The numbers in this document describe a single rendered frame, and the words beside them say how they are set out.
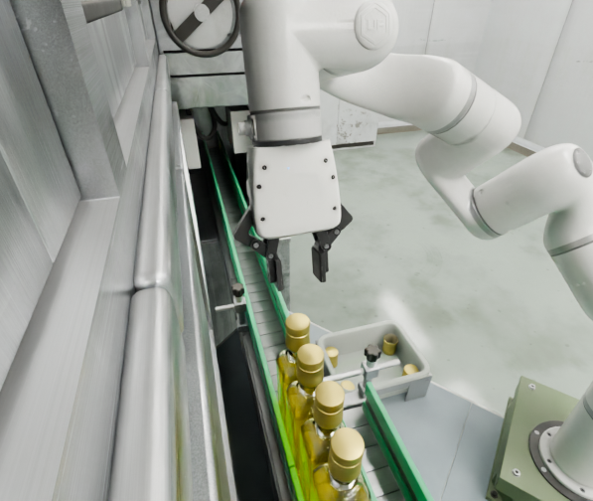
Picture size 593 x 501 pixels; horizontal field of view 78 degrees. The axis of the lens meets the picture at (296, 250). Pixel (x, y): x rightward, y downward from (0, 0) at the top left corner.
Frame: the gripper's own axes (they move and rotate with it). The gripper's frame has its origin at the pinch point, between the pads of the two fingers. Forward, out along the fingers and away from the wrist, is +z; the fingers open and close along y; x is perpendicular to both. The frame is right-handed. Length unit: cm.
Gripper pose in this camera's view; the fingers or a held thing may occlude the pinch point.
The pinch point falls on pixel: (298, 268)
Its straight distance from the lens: 45.4
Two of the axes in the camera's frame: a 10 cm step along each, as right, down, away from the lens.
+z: 0.8, 9.3, 3.5
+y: 9.6, -1.7, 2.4
